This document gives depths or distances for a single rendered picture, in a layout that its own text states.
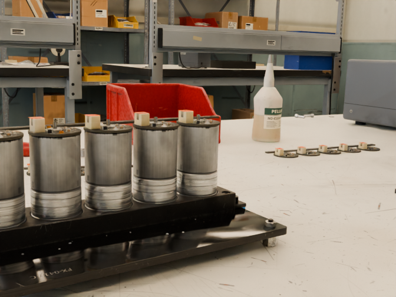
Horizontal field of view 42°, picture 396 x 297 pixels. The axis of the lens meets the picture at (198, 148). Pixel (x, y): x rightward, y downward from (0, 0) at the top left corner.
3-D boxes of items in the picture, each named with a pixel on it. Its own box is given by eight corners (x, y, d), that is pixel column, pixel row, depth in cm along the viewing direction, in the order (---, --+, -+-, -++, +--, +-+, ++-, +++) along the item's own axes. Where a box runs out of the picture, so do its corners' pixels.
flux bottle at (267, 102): (277, 143, 60) (283, 55, 58) (248, 141, 61) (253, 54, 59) (281, 138, 63) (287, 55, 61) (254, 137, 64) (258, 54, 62)
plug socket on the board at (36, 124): (50, 132, 25) (50, 118, 25) (32, 133, 24) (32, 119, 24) (45, 129, 25) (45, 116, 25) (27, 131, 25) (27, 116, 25)
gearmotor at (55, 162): (89, 231, 26) (88, 130, 25) (40, 240, 24) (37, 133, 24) (71, 218, 28) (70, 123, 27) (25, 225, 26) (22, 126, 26)
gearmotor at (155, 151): (184, 215, 29) (187, 124, 28) (145, 221, 28) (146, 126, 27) (162, 203, 31) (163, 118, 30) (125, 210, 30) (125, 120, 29)
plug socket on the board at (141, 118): (154, 125, 28) (154, 113, 28) (139, 126, 27) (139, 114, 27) (146, 123, 28) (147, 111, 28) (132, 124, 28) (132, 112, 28)
